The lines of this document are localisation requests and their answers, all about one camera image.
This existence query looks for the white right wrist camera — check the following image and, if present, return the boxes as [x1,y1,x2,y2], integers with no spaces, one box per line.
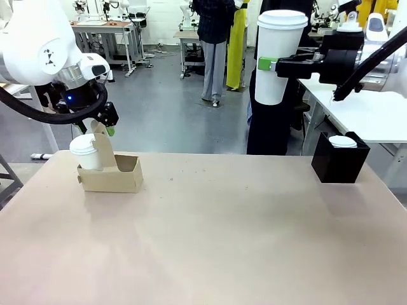
[336,11,364,33]

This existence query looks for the black square box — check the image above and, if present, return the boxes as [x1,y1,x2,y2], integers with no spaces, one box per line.
[310,130,371,184]

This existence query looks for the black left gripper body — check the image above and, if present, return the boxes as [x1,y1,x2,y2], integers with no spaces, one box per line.
[50,80,106,112]

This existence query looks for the small white lidded paper cup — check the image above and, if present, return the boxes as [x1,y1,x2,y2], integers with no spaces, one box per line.
[69,133,104,172]

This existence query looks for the large white side table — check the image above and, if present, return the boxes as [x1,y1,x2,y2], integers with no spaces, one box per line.
[297,78,407,144]

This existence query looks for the small grey background table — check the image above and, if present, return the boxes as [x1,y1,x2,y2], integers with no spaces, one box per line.
[173,29,206,81]

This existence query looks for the tall white lidded paper cup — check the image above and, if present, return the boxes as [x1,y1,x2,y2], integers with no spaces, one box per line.
[254,10,309,106]

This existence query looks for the white lidded cup in box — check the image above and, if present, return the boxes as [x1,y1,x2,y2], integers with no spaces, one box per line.
[328,135,358,149]

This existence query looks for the yellow hanging garment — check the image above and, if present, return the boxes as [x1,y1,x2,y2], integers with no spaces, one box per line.
[226,0,249,92]

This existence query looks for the person in dark plaid shirt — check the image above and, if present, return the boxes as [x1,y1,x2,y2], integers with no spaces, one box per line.
[191,0,237,107]

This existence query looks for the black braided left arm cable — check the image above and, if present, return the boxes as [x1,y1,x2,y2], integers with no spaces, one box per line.
[0,83,109,125]

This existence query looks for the grey metal frame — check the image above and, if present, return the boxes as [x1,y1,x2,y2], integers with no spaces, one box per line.
[0,154,25,211]

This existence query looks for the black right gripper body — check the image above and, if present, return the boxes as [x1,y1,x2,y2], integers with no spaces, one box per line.
[317,30,365,86]

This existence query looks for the person in yellow raincoat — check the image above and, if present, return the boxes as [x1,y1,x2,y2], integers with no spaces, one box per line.
[355,0,399,20]

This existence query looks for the grey background workbench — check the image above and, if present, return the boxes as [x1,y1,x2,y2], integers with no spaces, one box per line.
[70,19,144,78]

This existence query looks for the black chair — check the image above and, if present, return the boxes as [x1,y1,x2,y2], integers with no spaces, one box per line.
[289,100,312,132]

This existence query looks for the brown cardboard cup carrier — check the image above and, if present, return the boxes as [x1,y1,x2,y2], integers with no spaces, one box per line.
[76,122,144,194]

